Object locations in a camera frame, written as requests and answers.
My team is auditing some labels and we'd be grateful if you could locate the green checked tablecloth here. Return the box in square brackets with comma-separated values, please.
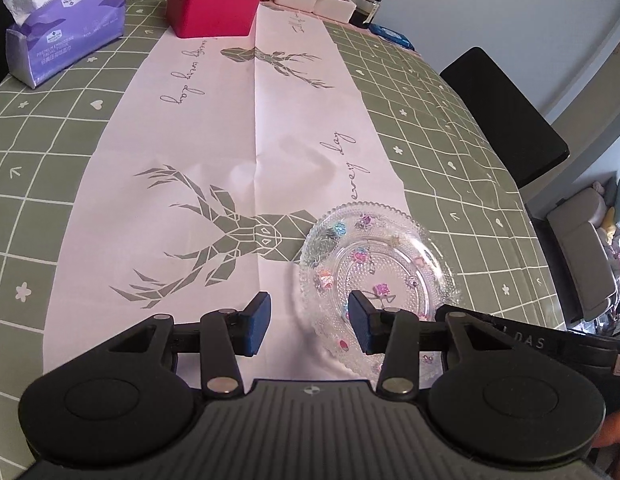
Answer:
[0, 0, 553, 386]

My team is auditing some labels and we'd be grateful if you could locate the blue packet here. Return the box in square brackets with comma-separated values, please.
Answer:
[368, 22, 417, 52]

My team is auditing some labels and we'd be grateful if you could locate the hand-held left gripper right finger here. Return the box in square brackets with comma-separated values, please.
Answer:
[348, 290, 536, 396]

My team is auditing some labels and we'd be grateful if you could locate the beige sofa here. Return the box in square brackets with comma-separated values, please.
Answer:
[546, 175, 620, 331]

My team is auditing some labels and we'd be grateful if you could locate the clear glass plate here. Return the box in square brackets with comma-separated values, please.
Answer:
[297, 201, 465, 381]

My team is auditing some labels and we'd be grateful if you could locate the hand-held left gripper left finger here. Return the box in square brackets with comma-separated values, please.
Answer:
[102, 291, 271, 396]

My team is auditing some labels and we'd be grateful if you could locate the dark glass jar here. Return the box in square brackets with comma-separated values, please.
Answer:
[349, 0, 382, 29]

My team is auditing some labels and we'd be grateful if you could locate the purple tissue pack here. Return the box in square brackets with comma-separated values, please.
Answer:
[2, 0, 126, 90]

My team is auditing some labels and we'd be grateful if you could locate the person's right hand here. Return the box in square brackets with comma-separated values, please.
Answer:
[596, 406, 620, 449]

